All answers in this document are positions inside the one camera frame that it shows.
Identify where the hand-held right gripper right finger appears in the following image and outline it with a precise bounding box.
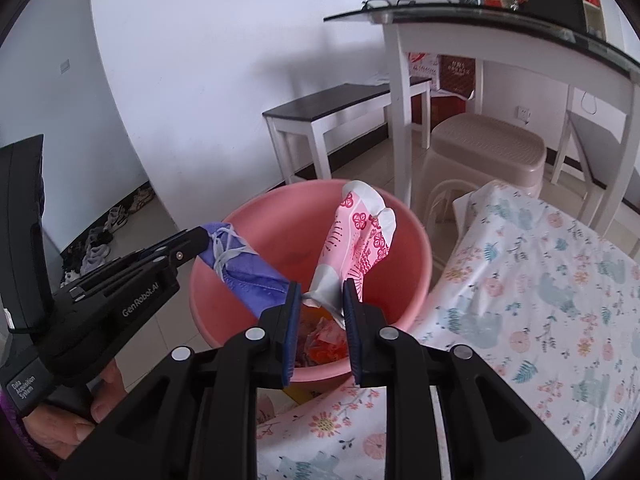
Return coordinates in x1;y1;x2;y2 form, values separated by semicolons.
341;277;586;480

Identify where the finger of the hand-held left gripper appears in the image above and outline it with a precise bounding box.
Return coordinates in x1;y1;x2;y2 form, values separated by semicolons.
117;227;207;264
62;232;211;301

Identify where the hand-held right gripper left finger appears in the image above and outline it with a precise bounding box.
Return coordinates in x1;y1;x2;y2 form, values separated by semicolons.
57;281;303;480

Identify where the orange plastic wrapper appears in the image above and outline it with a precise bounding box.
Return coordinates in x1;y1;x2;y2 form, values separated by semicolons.
306;317;348;367

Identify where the pink patterned sock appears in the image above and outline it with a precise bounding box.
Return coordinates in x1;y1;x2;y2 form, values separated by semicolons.
302;180;397;328

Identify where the pink plastic bucket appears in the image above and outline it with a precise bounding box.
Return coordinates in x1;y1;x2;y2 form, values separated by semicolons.
189;179;433;383

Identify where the person's left hand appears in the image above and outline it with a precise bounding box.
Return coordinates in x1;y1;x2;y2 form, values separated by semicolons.
22;359;126;461

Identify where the pile of shoes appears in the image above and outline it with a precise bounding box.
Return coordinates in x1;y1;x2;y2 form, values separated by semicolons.
60;185;156;286

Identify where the long dark-topped white bench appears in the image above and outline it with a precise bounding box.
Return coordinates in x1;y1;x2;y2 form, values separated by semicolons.
262;76;432;186

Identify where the beige plastic stool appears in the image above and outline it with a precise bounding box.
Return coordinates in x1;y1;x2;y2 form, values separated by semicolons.
412;112;547;221

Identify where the red carton under desk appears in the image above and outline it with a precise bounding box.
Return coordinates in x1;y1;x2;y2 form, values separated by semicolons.
410;91;468;126

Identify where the white desk with glass top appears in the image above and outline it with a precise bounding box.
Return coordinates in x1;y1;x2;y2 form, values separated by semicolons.
323;2;640;241

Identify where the white red shopping bag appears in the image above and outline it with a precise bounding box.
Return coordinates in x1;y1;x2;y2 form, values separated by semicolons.
407;51;441;91

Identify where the dark red shopping bag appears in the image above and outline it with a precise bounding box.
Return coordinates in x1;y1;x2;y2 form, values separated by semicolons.
437;55;476;98

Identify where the short dark-topped white bench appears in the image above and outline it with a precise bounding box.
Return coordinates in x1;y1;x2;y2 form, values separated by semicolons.
550;110;640;196

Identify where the white shelf unit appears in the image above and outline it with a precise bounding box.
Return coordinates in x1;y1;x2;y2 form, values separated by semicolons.
552;0;608;41

